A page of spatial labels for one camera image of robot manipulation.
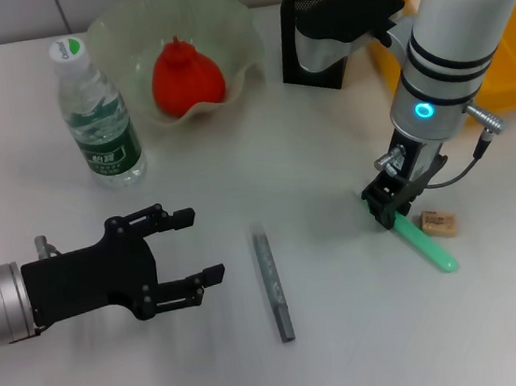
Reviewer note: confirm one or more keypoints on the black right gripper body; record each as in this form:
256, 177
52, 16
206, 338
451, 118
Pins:
407, 179

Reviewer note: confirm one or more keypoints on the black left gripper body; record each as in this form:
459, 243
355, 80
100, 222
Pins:
90, 279

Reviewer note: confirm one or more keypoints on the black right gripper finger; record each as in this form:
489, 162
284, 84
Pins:
383, 215
404, 210

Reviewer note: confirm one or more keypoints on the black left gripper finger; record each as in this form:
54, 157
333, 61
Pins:
181, 217
212, 276

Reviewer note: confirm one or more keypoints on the mint green pen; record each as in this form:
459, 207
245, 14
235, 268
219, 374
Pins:
429, 247

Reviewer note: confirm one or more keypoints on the clear water bottle green label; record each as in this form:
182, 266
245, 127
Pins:
99, 127

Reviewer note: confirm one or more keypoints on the red pear-shaped fruit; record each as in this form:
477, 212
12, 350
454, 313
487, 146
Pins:
187, 79

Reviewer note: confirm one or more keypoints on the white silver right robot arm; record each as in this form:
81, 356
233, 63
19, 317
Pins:
452, 13

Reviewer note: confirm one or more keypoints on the beige eraser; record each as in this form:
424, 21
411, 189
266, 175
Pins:
438, 223

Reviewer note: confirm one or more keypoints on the black mesh pen holder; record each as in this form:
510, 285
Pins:
290, 57

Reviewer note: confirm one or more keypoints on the pale green glass fruit plate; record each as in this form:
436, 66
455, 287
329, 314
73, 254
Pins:
117, 41

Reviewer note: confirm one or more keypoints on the grey metal bar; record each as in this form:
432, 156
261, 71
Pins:
273, 285

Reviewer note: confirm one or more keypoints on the yellow plastic bin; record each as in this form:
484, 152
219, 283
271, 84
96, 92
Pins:
514, 53

